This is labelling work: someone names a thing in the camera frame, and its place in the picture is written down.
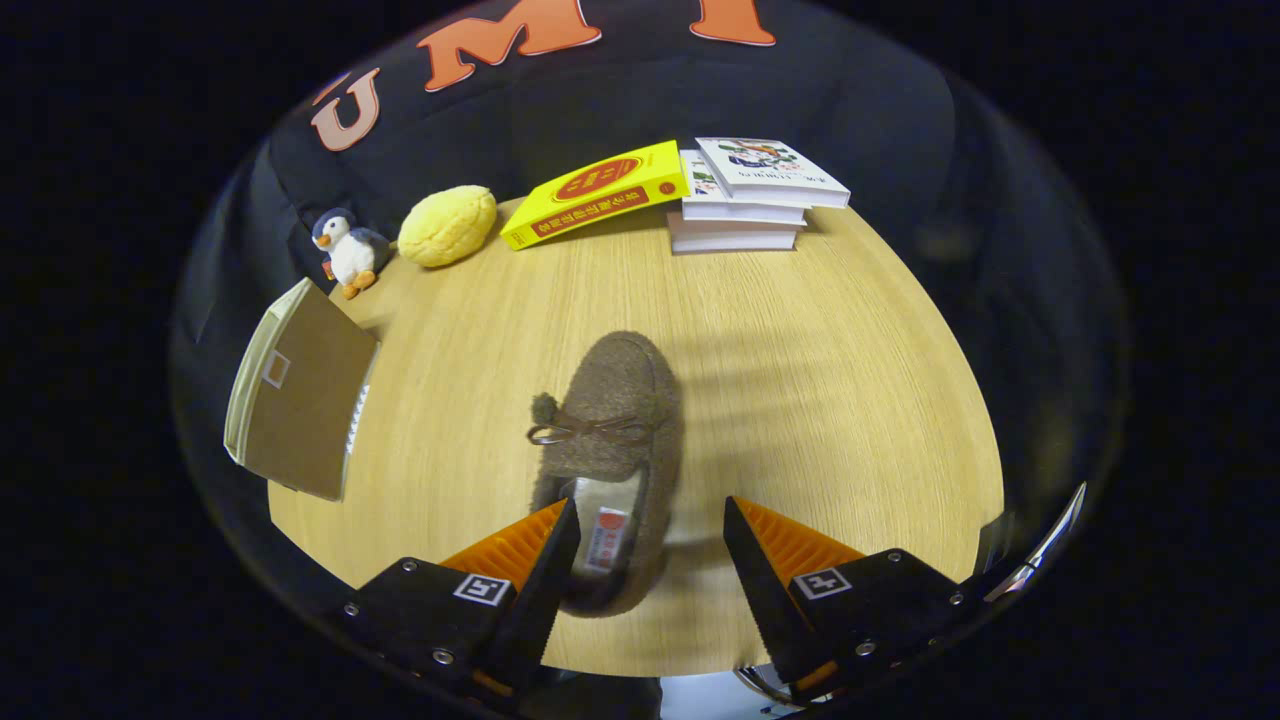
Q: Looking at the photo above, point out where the black backdrop cloth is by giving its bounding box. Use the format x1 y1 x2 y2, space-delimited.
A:
170 0 1131 601

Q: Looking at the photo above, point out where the cream fabric storage box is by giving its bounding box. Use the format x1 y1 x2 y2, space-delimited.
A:
223 277 382 502

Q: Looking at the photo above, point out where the yellow book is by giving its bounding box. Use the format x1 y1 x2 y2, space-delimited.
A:
500 140 691 251

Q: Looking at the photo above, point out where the penguin plush toy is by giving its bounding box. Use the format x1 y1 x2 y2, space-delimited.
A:
311 207 393 300

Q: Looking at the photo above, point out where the yellow round plush ball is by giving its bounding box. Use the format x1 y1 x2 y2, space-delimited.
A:
398 185 498 269

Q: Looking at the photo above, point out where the white book with illustrated cover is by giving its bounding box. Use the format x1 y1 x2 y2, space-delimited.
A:
695 137 852 209

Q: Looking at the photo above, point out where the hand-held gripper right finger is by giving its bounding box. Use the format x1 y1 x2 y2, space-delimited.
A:
722 495 991 707

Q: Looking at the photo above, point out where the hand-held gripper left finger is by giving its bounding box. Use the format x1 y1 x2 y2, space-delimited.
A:
343 497 583 713

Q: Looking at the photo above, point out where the brown fuzzy shoe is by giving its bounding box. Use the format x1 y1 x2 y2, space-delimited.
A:
528 330 686 618

